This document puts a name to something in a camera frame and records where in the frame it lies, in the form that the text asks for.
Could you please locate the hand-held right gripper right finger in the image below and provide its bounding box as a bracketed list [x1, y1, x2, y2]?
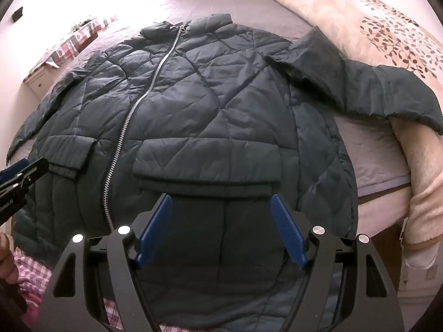
[271, 193, 405, 332]

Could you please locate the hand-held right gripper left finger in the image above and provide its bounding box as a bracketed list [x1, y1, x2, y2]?
[38, 193, 174, 332]

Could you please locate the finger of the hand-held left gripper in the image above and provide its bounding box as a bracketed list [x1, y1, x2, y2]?
[0, 158, 29, 185]
[0, 158, 49, 201]

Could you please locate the dark green quilted jacket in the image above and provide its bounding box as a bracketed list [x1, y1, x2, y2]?
[5, 13, 443, 331]

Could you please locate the person's left hand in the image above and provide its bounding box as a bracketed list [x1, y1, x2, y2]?
[0, 232, 19, 281]

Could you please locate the person's pink plaid pajamas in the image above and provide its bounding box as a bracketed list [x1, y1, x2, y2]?
[10, 251, 194, 332]

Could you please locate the white desk with drawers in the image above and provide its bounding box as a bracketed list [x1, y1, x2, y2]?
[24, 65, 50, 95]

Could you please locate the plaid tablecloth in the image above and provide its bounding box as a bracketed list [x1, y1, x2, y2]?
[35, 14, 118, 68]

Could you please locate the bed with grey quilt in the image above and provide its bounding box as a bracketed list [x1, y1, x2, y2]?
[7, 0, 414, 189]

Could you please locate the cream floral duvet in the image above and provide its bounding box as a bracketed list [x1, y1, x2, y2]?
[253, 0, 443, 270]

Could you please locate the wooden bed frame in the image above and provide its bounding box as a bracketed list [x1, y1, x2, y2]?
[356, 201, 414, 294]

